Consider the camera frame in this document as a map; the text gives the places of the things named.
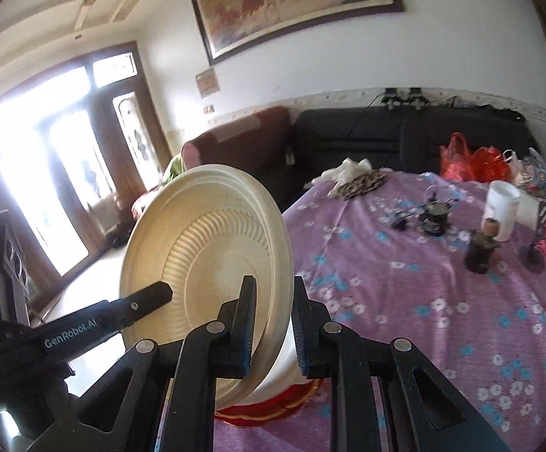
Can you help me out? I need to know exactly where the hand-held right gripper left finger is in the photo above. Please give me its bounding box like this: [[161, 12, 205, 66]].
[[24, 275, 259, 452]]

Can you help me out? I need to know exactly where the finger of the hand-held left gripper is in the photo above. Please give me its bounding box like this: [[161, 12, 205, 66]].
[[105, 281, 174, 335]]

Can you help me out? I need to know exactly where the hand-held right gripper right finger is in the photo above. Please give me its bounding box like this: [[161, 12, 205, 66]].
[[293, 275, 511, 452]]

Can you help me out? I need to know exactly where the white ceramic bowl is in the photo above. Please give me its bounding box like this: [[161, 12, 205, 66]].
[[242, 320, 314, 406]]

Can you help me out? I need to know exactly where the red plastic plate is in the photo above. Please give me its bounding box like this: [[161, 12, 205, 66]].
[[213, 379, 323, 429]]

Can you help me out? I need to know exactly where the cream ribbed bowl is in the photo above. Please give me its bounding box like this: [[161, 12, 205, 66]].
[[119, 164, 295, 410]]

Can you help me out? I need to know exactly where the green cloth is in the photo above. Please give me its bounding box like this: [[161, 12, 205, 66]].
[[162, 155, 184, 186]]

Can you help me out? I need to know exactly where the wooden glass door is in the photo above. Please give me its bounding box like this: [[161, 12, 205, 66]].
[[0, 40, 172, 293]]

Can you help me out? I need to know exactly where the leopard print cloth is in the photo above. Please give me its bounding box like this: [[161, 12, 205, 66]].
[[338, 172, 390, 201]]

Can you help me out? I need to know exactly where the small black motor device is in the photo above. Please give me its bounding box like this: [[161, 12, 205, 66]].
[[419, 200, 450, 236]]

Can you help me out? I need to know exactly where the brown armchair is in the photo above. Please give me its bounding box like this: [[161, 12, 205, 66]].
[[181, 106, 295, 184]]

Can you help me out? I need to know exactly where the dark bottle with brown cap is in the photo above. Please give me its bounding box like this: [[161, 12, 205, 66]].
[[464, 217, 502, 275]]

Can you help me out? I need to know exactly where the black sofa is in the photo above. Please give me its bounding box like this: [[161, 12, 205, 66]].
[[285, 104, 540, 203]]

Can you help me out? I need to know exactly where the white plastic jar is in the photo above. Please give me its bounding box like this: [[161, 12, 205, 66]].
[[482, 180, 521, 243]]

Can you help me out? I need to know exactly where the black charger device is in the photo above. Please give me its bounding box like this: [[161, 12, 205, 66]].
[[380, 87, 403, 111], [406, 86, 429, 110]]

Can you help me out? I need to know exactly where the black phone stand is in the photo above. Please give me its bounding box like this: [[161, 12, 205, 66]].
[[520, 199, 546, 273]]

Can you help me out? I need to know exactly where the clear printed plastic bag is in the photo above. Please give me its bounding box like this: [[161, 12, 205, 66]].
[[518, 148, 546, 199]]

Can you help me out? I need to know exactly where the small wall plaque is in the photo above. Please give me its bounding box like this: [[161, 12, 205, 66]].
[[194, 68, 220, 99]]

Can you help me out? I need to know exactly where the framed wall painting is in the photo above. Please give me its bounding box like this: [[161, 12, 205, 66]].
[[189, 0, 406, 67]]

